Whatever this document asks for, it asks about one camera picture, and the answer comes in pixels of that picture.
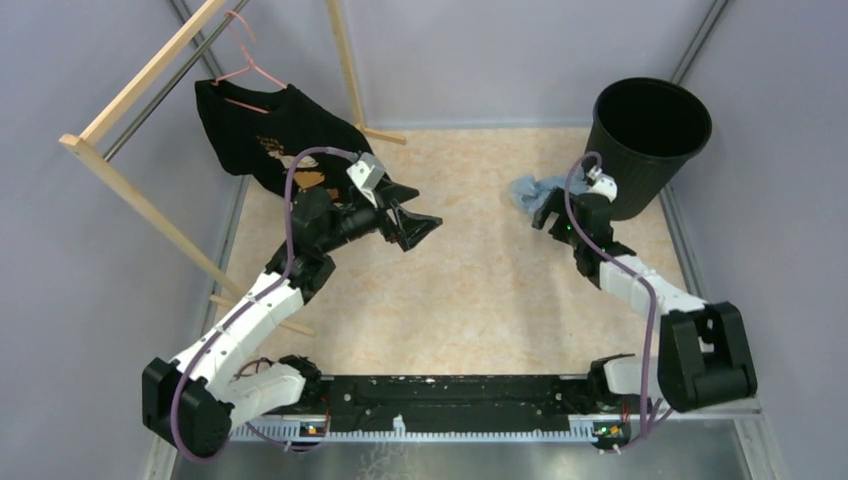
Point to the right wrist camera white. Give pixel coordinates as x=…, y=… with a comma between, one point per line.
x=601, y=184

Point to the black ribbed trash bin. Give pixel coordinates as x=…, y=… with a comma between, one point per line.
x=645, y=130

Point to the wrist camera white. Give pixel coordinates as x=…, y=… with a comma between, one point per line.
x=366, y=172
x=601, y=184

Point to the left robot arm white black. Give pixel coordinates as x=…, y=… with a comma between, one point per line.
x=197, y=399

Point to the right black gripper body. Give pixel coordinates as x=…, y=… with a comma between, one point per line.
x=572, y=198

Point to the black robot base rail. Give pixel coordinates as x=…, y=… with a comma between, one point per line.
x=459, y=403

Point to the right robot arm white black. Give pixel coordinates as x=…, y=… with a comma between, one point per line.
x=703, y=356

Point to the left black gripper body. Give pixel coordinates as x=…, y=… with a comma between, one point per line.
x=356, y=220

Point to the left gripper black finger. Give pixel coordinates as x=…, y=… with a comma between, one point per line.
x=388, y=193
x=411, y=228

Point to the black printed t-shirt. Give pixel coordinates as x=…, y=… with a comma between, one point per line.
x=258, y=134

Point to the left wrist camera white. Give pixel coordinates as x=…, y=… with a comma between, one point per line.
x=366, y=172

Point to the metal hanging rod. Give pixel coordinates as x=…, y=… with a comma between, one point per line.
x=203, y=53

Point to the blue plastic trash bag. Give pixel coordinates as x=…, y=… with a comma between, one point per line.
x=529, y=193

